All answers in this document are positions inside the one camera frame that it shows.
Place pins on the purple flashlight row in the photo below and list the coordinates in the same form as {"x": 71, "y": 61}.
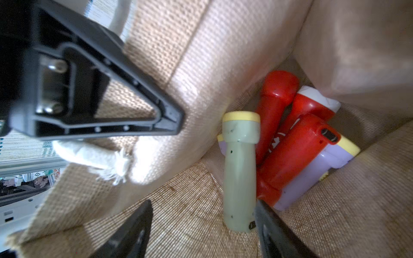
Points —
{"x": 222, "y": 144}
{"x": 331, "y": 157}

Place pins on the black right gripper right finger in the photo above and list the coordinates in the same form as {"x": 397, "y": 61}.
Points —
{"x": 277, "y": 240}

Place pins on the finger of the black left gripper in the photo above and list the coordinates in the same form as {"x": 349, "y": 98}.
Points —
{"x": 55, "y": 67}

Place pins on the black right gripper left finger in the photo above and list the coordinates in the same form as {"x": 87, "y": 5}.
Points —
{"x": 131, "y": 239}

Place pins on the light green flashlight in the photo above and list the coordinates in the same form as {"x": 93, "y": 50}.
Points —
{"x": 241, "y": 133}

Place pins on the burlap tote bag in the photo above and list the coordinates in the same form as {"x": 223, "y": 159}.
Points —
{"x": 211, "y": 57}

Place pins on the red flashlight row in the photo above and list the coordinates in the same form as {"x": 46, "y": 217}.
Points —
{"x": 278, "y": 91}
{"x": 298, "y": 141}

